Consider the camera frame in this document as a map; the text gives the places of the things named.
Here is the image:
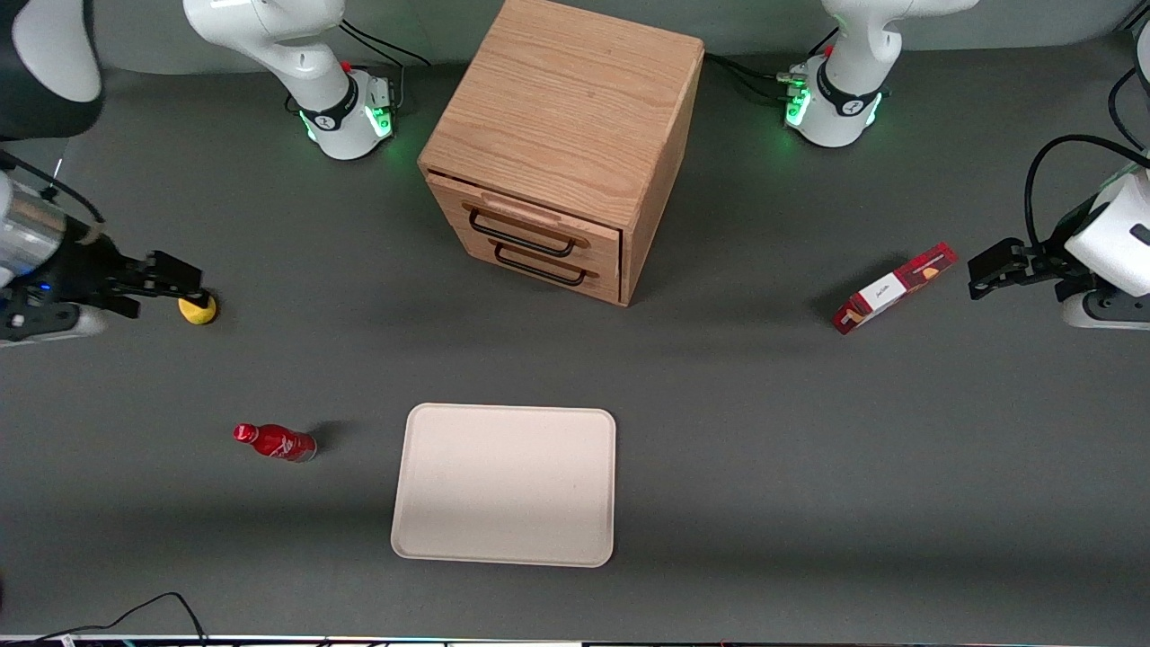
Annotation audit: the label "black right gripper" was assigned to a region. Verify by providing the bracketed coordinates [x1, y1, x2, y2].
[34, 235, 215, 319]

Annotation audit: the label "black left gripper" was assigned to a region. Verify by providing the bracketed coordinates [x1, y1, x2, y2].
[967, 205, 1095, 303]

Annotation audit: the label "wooden drawer with raised lip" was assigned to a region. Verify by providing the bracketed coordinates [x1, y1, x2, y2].
[427, 171, 624, 272]

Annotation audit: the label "plain wooden drawer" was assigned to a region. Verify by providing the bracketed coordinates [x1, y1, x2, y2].
[445, 220, 624, 306]

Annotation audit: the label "wooden drawer cabinet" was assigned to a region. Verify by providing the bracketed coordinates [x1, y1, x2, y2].
[417, 0, 705, 309]

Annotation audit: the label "red and white carton box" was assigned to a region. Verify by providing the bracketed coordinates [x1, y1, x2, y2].
[830, 242, 959, 336]

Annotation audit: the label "red soda bottle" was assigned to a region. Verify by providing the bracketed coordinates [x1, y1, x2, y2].
[233, 422, 318, 464]

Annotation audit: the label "beige plastic tray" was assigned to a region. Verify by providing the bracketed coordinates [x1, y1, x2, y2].
[390, 403, 618, 569]

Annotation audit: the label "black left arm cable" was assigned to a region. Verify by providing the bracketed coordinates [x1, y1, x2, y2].
[1023, 66, 1150, 254]

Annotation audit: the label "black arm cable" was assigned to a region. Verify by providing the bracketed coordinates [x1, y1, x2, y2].
[1023, 66, 1150, 254]
[0, 151, 106, 224]

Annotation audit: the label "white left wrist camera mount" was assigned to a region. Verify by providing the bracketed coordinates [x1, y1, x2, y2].
[1060, 286, 1150, 332]

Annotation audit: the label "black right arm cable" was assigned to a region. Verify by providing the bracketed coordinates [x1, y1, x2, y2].
[0, 151, 106, 224]

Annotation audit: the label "black right arm base cables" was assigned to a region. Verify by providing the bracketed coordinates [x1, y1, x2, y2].
[341, 16, 433, 69]

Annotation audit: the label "black arm base cables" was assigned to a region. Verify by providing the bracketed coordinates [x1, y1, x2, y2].
[703, 27, 842, 105]
[341, 16, 433, 69]

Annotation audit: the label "black left arm base cables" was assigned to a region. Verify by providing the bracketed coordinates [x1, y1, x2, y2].
[703, 27, 842, 105]

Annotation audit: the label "thin black floor cable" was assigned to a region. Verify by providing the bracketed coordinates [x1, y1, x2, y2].
[27, 591, 210, 647]

